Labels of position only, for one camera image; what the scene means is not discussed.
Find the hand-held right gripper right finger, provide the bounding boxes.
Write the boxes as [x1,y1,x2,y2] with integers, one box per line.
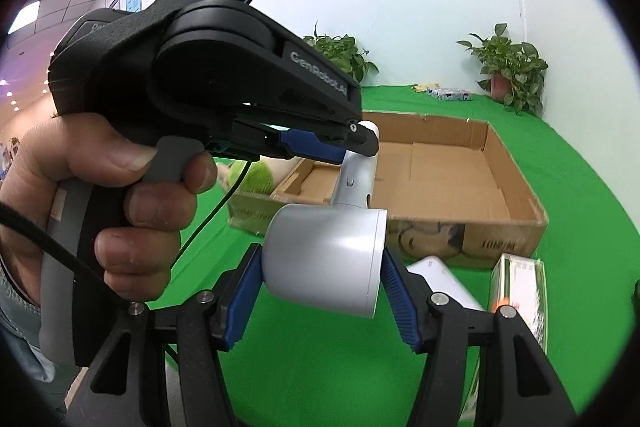
[381,249,576,427]

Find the thick black cable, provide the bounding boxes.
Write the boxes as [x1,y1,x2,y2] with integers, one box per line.
[0,202,133,305]

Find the small brown cardboard box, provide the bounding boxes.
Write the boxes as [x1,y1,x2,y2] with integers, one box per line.
[272,158,346,206]

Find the ceiling light panel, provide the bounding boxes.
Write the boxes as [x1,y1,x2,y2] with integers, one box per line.
[10,2,41,32]

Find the teal pink plush toy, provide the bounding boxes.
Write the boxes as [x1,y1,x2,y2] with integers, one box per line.
[215,159,301,195]

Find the bushy potted green plant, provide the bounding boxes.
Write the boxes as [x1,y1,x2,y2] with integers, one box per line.
[300,21,379,84]

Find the white grey hair dryer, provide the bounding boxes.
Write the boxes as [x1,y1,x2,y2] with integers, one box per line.
[261,121,388,319]

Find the white flat device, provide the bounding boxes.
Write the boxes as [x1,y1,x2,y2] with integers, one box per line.
[406,256,486,313]

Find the white medicine box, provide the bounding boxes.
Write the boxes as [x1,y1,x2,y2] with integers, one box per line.
[487,253,549,353]

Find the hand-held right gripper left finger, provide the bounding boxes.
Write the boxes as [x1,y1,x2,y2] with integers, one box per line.
[67,243,263,427]

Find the green plant in terracotta pot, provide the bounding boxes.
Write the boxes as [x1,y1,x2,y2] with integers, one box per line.
[456,23,549,116]

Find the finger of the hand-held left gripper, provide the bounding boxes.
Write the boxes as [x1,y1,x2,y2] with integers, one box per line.
[214,32,382,165]

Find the thin black cable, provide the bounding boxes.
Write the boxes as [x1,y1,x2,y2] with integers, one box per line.
[165,159,253,268]

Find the white blue snack packets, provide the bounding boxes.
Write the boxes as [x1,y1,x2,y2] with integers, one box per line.
[427,87,473,102]

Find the large cardboard box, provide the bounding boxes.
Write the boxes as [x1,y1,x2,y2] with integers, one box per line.
[227,109,549,269]

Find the green tablecloth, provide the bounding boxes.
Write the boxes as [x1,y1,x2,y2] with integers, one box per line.
[165,84,640,427]

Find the person's left hand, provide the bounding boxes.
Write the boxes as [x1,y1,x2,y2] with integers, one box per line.
[0,112,218,303]

